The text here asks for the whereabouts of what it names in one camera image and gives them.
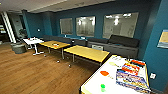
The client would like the interior glass window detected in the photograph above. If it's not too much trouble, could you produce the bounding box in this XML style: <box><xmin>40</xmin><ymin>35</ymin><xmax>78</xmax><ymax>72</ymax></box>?
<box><xmin>59</xmin><ymin>17</ymin><xmax>74</xmax><ymax>36</ymax></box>
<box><xmin>102</xmin><ymin>12</ymin><xmax>140</xmax><ymax>40</ymax></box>
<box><xmin>75</xmin><ymin>15</ymin><xmax>97</xmax><ymax>38</ymax></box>

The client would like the orange plastic bowl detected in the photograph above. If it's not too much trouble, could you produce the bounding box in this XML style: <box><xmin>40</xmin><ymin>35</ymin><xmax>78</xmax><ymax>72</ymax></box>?
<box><xmin>99</xmin><ymin>70</ymin><xmax>113</xmax><ymax>78</ymax></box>

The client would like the yellow air hockey table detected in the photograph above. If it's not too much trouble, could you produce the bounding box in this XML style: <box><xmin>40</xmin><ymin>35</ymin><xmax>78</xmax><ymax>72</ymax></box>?
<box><xmin>79</xmin><ymin>54</ymin><xmax>152</xmax><ymax>94</ymax></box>

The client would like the small white table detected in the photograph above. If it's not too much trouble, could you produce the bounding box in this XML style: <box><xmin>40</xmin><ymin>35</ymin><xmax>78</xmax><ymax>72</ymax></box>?
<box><xmin>22</xmin><ymin>37</ymin><xmax>45</xmax><ymax>57</ymax></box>

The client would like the red and black game box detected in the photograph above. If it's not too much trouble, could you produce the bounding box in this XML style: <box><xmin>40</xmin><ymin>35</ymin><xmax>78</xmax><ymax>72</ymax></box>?
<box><xmin>129</xmin><ymin>59</ymin><xmax>147</xmax><ymax>67</ymax></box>

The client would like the dark trash bin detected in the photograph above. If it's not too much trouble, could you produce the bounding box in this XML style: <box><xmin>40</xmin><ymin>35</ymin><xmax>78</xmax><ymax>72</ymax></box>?
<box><xmin>10</xmin><ymin>42</ymin><xmax>27</xmax><ymax>55</ymax></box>

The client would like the white floor outlet plate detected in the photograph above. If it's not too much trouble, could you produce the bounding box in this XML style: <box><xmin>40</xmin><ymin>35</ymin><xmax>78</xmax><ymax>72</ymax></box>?
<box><xmin>149</xmin><ymin>72</ymin><xmax>157</xmax><ymax>81</ymax></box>

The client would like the dark wall bench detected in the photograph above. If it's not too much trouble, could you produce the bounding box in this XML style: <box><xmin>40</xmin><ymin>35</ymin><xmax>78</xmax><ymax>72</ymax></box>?
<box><xmin>39</xmin><ymin>34</ymin><xmax>141</xmax><ymax>60</ymax></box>

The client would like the yellow wall sign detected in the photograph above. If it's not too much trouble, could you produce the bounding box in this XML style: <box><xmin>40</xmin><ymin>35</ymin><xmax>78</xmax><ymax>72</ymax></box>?
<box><xmin>156</xmin><ymin>29</ymin><xmax>168</xmax><ymax>50</ymax></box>

